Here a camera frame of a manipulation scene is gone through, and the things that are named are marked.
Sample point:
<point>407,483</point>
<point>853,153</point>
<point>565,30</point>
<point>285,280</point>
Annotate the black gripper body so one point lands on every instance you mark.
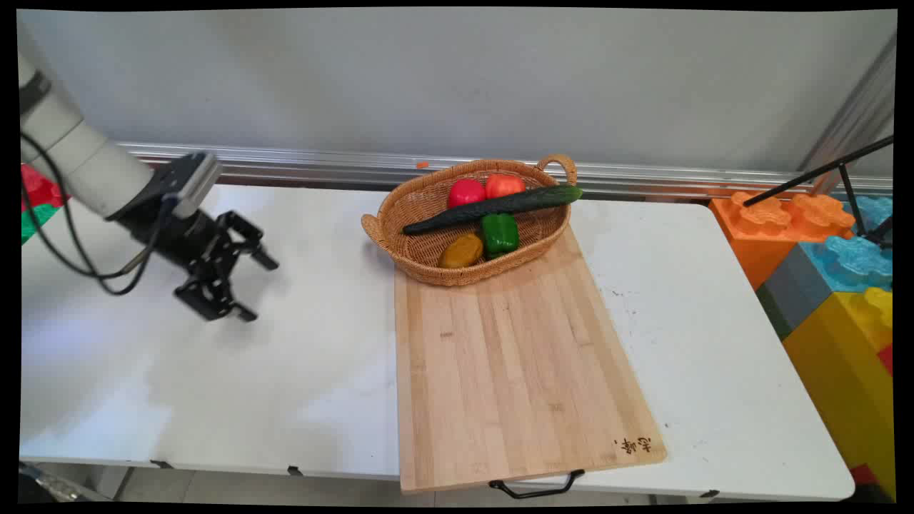
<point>187,239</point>

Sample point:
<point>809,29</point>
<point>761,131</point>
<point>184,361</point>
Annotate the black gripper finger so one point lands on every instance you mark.
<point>250,239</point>
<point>214,296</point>

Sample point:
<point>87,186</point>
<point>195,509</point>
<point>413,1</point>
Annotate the brown toy potato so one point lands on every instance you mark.
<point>461,251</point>

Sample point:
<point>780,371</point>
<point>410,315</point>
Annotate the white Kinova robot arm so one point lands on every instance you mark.
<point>86,160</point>

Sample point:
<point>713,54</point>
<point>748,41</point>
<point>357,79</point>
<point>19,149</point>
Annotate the large green building block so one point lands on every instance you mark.
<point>34,221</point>

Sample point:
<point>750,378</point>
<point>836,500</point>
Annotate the large red building block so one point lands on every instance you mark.
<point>37,187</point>

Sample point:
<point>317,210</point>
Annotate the woven wicker basket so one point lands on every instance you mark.
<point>421,250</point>

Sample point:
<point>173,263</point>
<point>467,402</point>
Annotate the red toy tomato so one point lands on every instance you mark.
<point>466,193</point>

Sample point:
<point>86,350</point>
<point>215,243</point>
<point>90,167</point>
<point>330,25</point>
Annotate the dark green toy cucumber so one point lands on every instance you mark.
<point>493,207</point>

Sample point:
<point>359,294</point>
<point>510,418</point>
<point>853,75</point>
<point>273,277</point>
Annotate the green toy bell pepper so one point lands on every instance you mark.
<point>499,234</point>

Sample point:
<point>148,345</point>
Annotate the orange-red toy tomato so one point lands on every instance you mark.
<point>504,185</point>

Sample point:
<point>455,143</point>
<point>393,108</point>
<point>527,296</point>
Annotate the bamboo cutting board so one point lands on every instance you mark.
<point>514,371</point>

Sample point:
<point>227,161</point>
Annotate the large orange building block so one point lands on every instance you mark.
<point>757,239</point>

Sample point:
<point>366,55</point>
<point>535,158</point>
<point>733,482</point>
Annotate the large grey building block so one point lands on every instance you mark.
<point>796,285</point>

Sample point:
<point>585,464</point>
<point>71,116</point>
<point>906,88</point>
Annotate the black tripod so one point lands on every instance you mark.
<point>821,171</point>

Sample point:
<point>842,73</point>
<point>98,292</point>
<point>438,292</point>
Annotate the large yellow building block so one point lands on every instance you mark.
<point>842,378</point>

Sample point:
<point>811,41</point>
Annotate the large blue building block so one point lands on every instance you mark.
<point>860,260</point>

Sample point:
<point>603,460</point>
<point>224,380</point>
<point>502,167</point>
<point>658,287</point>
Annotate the small red building block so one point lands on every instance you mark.
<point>887,359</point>

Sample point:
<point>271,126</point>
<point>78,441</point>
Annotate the aluminium rail along wall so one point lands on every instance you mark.
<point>643,178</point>

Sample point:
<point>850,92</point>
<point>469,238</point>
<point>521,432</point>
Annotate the aluminium frame post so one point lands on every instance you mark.
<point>860,107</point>

